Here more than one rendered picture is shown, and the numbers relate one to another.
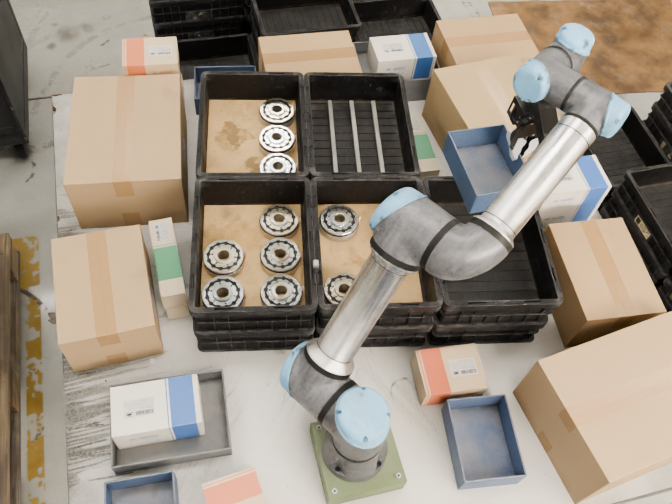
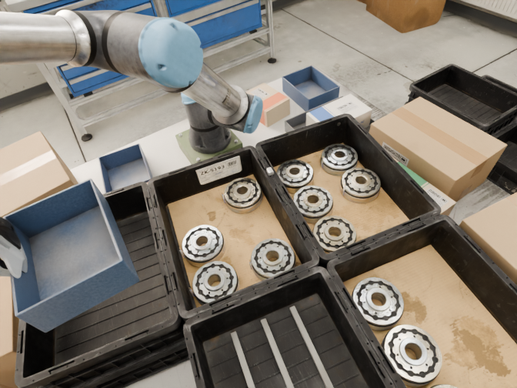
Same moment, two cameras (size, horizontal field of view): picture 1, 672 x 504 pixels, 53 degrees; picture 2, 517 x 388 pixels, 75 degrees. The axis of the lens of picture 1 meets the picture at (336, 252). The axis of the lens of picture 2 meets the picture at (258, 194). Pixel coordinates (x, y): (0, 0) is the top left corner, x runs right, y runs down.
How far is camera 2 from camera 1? 1.64 m
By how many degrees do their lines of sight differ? 73
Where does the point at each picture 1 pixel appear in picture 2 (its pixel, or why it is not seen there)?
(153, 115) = not seen: outside the picture
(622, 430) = (17, 158)
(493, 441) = (120, 185)
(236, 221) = (377, 229)
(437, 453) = (158, 168)
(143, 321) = (380, 122)
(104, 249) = (458, 152)
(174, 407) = (327, 113)
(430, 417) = not seen: hidden behind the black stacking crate
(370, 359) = not seen: hidden behind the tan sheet
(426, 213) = (137, 17)
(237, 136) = (469, 349)
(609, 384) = (13, 182)
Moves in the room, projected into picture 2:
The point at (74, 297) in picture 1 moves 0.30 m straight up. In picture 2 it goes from (441, 118) to (482, 17)
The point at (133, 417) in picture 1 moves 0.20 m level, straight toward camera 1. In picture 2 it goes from (346, 103) to (301, 86)
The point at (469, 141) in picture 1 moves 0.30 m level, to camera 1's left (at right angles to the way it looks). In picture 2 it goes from (91, 295) to (285, 253)
